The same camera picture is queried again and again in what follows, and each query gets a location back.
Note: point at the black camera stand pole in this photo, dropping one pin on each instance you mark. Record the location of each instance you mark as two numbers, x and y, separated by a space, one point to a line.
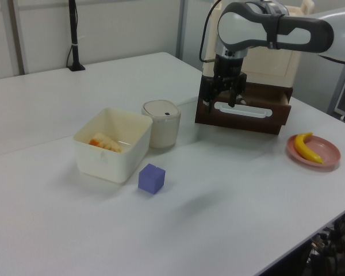
74 37

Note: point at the cream lidded round container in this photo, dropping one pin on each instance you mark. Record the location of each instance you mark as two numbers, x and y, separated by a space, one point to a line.
162 123

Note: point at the white open plastic bin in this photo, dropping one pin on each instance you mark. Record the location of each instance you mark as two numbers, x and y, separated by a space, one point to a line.
112 145

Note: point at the dark brown wooden drawer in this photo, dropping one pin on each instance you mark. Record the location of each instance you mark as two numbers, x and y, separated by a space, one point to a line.
244 113

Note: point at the purple cube block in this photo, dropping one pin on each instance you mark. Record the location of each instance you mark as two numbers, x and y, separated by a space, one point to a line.
151 179

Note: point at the orange cream sandwich toy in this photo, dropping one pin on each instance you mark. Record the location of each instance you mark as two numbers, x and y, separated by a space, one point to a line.
105 143

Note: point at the pink plate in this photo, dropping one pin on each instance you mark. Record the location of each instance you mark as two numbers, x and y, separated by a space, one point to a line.
326 151

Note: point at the yellow banana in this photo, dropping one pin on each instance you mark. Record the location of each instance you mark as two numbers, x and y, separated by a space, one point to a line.
303 148

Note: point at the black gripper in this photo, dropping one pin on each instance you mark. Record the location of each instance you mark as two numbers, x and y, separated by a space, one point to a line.
229 70

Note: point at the cream plastic drawer cabinet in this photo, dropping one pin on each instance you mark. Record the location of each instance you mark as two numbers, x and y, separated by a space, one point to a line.
276 63

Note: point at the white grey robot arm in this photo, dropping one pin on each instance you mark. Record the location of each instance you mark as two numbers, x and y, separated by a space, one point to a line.
276 27

